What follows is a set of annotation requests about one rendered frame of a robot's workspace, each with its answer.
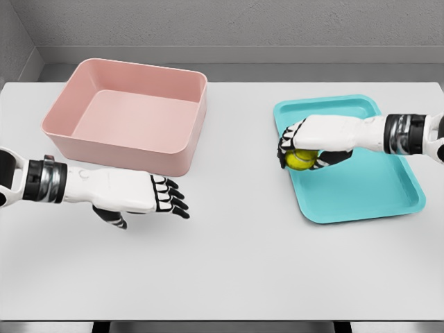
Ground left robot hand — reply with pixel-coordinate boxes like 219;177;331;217
92;170;191;230

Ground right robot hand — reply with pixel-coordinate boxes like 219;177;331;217
276;114;358;171

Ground pink rectangular basket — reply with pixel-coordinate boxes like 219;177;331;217
40;58;208;178

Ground blue rectangular tray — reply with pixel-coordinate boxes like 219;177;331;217
273;94;427;225

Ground yellow tennis ball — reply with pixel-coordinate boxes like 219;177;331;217
284;148;318;171

